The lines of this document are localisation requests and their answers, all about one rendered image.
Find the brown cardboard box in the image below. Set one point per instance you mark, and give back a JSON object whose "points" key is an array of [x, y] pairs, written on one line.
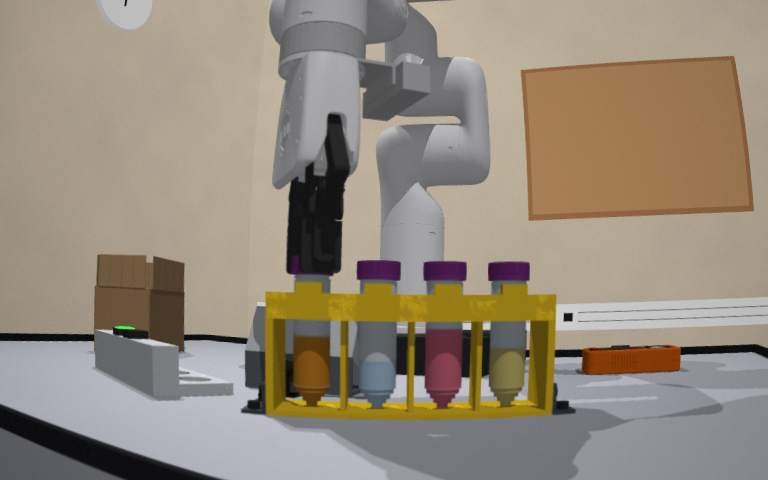
{"points": [[160, 312]]}

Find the black table edge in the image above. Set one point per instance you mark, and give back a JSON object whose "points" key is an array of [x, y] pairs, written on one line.
{"points": [[132, 466]]}

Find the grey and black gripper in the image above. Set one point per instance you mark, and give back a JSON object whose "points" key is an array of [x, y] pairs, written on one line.
{"points": [[320, 110]]}

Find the grey button housing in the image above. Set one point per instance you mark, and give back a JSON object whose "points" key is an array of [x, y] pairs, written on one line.
{"points": [[255, 356]]}

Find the purple screw cap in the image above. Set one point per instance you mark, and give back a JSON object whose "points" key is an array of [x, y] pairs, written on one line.
{"points": [[445, 270], [378, 269], [509, 271], [295, 267]]}

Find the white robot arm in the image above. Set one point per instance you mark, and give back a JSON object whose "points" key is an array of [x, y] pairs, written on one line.
{"points": [[410, 158]]}

